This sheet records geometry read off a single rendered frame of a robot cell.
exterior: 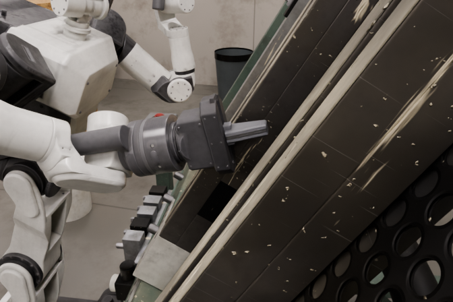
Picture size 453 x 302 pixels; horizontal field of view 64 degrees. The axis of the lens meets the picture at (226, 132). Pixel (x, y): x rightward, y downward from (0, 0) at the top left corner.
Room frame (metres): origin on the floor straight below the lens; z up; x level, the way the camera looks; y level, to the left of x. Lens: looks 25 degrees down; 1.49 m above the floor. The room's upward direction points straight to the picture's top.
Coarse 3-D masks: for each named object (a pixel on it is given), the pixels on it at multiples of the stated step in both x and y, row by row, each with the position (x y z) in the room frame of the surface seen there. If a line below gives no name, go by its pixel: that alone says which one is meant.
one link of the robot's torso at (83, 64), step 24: (0, 0) 0.93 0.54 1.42; (24, 0) 1.00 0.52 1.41; (0, 24) 0.80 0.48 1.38; (24, 24) 0.83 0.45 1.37; (48, 24) 0.89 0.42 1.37; (48, 48) 0.77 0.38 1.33; (72, 48) 0.81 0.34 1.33; (96, 48) 0.88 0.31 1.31; (72, 72) 0.76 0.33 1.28; (96, 72) 0.83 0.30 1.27; (48, 96) 0.75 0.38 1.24; (72, 96) 0.77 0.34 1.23; (96, 96) 0.88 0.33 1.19; (72, 120) 0.82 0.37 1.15
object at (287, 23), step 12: (300, 0) 1.07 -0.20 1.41; (300, 12) 1.07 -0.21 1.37; (288, 24) 1.07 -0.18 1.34; (276, 36) 1.07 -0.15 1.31; (276, 48) 1.07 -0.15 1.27; (264, 60) 1.08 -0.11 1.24; (252, 72) 1.08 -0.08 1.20; (252, 84) 1.08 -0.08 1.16; (240, 96) 1.09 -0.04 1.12; (228, 108) 1.11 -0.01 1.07; (228, 120) 1.09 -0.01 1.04
